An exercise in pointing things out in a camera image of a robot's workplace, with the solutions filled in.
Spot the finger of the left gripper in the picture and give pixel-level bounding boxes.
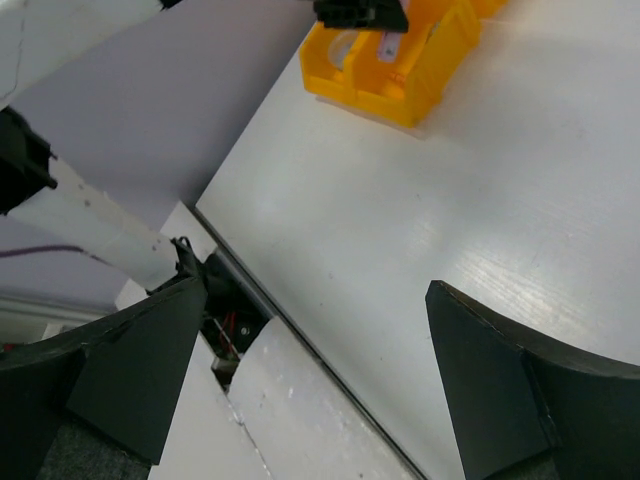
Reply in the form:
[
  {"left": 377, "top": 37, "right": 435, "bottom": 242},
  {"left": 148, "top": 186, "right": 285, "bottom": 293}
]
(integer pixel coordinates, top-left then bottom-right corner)
[{"left": 313, "top": 0, "right": 409, "bottom": 34}]

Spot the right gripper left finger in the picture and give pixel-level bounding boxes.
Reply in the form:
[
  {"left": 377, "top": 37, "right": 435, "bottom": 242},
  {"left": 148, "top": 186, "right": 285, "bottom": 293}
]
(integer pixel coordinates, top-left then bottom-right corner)
[{"left": 1, "top": 279, "right": 207, "bottom": 479}]

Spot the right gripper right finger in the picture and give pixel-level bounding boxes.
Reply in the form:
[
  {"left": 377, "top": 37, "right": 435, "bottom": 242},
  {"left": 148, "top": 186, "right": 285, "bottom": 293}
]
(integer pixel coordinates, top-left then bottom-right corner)
[{"left": 425, "top": 280, "right": 639, "bottom": 479}]

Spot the clear round pin jar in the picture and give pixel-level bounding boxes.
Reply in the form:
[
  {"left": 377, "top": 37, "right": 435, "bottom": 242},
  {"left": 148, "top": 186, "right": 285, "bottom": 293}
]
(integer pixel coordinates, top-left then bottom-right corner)
[{"left": 327, "top": 30, "right": 359, "bottom": 71}]

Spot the yellow four-compartment tray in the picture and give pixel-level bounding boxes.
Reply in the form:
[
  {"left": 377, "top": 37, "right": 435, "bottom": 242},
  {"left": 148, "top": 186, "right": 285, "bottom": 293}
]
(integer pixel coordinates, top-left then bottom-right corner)
[{"left": 299, "top": 1, "right": 505, "bottom": 128}]

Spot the white foam board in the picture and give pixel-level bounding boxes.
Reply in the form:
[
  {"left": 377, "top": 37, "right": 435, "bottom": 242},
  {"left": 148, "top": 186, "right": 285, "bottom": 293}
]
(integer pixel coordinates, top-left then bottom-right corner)
[{"left": 228, "top": 317, "right": 414, "bottom": 479}]

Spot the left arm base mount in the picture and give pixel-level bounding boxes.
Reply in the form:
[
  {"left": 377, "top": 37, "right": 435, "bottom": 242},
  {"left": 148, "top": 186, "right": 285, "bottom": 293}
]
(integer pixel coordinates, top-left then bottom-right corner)
[{"left": 172, "top": 236, "right": 272, "bottom": 390}]

